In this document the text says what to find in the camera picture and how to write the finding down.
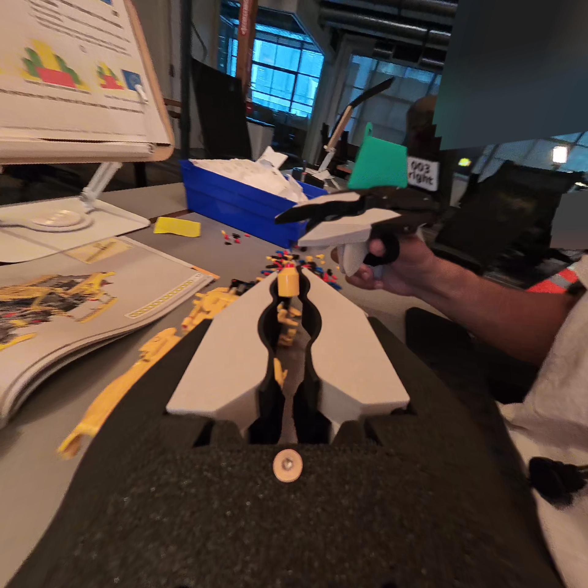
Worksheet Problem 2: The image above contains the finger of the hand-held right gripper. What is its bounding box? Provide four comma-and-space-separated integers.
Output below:
297, 208, 403, 252
274, 192, 369, 230

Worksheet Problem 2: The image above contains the yellow paper sheet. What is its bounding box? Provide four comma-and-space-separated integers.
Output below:
153, 217, 203, 238

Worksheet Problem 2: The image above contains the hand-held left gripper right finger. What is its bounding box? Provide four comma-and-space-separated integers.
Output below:
299, 268, 410, 436

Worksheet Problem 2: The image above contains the grey desk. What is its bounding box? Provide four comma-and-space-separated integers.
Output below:
0, 181, 405, 588

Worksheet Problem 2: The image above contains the black panel lit display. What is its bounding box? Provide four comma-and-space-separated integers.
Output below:
434, 156, 586, 267

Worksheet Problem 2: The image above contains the open instruction booklet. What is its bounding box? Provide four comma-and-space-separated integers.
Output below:
0, 236, 220, 430

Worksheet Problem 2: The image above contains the blue storage bin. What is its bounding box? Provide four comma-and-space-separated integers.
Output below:
179, 158, 329, 249

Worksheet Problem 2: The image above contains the person's right hand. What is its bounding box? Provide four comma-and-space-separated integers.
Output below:
330, 236, 443, 298

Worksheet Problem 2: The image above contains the black cord toggle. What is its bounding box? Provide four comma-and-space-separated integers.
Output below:
527, 456, 588, 508

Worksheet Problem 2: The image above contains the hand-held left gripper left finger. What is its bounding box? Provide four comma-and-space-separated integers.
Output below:
166, 274, 280, 443

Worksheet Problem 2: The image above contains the pile of small brick pins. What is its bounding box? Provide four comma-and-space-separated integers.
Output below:
259, 247, 343, 291

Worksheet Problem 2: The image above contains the wooden post red sign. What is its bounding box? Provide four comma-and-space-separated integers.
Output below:
235, 0, 259, 95

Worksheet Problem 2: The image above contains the large paned window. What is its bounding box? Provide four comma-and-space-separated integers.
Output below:
220, 14, 327, 119

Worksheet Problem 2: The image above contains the yellow black brick car model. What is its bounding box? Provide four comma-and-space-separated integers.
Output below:
57, 276, 304, 460

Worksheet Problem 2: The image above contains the person's right forearm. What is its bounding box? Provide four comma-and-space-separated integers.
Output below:
432, 257, 579, 368

